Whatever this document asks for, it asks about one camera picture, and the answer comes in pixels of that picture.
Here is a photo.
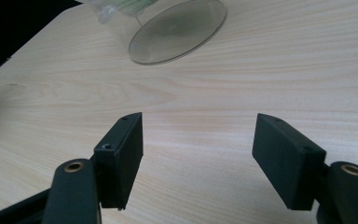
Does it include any clear plastic cup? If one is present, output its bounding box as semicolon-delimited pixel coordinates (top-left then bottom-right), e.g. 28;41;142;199
111;0;228;66

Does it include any crumpled clear plastic bag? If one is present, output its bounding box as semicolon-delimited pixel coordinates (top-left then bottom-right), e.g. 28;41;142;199
82;0;159;25

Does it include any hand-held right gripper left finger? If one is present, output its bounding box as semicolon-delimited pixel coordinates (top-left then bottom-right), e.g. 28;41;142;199
93;112;145;212

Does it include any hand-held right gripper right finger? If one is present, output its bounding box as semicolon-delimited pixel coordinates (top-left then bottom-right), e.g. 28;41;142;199
251;113;327;211

